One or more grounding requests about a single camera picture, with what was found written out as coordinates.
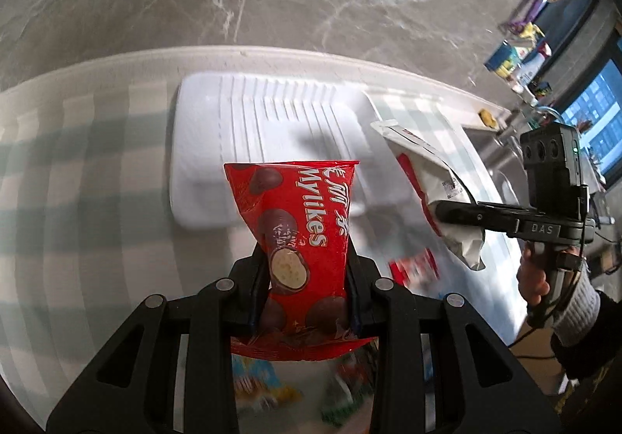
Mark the green white checkered tablecloth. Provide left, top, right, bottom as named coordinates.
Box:
left=1, top=47, right=526, bottom=425

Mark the person right hand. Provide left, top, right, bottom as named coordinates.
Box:
left=517, top=241, right=550, bottom=307

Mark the white plastic tray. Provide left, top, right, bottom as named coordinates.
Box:
left=170, top=72, right=416, bottom=230

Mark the red Mylikes chocolate bag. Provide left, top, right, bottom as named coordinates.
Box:
left=224, top=160, right=366, bottom=361

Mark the grey black right sleeve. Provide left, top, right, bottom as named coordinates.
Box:
left=550, top=278, right=621, bottom=431

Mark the white red snack bag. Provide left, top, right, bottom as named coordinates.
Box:
left=371, top=120, right=485, bottom=293

